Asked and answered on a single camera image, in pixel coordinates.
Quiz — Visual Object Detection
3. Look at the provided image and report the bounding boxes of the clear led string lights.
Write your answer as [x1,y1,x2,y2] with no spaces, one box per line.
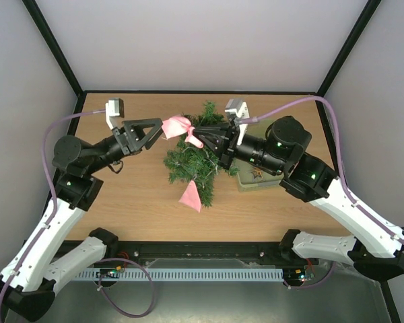
[164,144,219,190]

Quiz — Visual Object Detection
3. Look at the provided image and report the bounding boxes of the green plastic basket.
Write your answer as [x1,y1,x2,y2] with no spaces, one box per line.
[237,117,285,193]

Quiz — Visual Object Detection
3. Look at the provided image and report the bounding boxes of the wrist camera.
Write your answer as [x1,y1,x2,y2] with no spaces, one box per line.
[225,98,250,125]
[105,98,125,130]

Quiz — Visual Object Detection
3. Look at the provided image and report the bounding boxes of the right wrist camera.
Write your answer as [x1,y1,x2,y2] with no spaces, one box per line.
[225,98,250,125]

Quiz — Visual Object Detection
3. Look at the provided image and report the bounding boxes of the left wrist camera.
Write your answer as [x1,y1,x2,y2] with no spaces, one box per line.
[105,98,125,130]

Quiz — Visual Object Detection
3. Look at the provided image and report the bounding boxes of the light blue cable duct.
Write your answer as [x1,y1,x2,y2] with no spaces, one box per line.
[74,268,283,283]

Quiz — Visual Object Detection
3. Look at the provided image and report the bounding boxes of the pink triangular paper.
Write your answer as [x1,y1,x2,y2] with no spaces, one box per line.
[179,180,201,213]

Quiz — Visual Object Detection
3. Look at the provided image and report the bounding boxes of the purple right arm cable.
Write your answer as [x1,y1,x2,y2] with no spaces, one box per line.
[238,96,404,290]

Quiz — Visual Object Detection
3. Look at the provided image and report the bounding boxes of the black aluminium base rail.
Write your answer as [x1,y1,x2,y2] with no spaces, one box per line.
[57,239,319,268]

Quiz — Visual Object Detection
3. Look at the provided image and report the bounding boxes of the black enclosure frame post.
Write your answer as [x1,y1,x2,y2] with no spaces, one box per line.
[22,0,85,98]

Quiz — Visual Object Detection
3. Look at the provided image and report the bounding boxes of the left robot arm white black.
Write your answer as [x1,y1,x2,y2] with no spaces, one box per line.
[0,118,162,322]

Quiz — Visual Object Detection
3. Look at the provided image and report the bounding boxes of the pink paper ornament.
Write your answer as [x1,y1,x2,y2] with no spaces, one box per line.
[162,115,203,149]

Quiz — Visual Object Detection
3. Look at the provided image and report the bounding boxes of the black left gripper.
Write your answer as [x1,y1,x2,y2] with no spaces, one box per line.
[86,118,167,175]

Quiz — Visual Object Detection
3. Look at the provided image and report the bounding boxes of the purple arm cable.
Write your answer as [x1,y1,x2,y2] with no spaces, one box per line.
[238,96,404,290]
[0,109,154,323]

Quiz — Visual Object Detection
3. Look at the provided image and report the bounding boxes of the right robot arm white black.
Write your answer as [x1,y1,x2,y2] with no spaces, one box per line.
[193,116,404,281]

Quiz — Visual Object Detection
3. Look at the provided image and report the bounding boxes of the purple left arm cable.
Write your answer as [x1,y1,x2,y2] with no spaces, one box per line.
[0,109,154,323]

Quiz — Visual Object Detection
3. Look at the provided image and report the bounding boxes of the small green christmas tree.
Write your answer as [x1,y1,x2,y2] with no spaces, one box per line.
[162,101,225,211]

